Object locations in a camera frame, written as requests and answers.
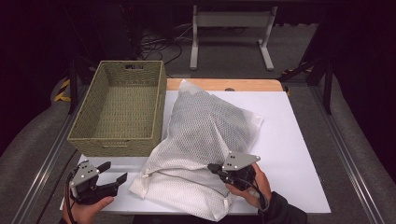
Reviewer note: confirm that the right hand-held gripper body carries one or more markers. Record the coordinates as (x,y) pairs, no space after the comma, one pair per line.
(239,160)

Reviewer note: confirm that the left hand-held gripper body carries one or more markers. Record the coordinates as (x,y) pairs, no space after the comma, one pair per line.
(84,174)

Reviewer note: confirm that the white mesh laundry bag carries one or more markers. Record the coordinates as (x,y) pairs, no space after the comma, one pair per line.
(180,186)

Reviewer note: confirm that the green woven basket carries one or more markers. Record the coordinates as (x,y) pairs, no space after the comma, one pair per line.
(124,102)

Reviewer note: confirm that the person's right hand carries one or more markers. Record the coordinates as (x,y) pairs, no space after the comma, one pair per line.
(260,193)

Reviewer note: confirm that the person's left hand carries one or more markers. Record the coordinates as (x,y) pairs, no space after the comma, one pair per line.
(81,213)

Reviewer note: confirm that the white board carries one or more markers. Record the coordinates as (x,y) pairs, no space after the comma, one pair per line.
(289,140)

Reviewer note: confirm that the yellow black striped tape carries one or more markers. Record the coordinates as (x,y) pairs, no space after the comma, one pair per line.
(62,93)

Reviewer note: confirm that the black metal stand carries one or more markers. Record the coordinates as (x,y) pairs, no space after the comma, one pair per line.
(327,90)

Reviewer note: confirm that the aluminium rail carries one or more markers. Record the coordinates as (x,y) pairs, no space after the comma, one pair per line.
(43,168)
(345,155)

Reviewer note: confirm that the white metal table frame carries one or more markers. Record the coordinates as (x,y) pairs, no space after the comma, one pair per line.
(232,19)

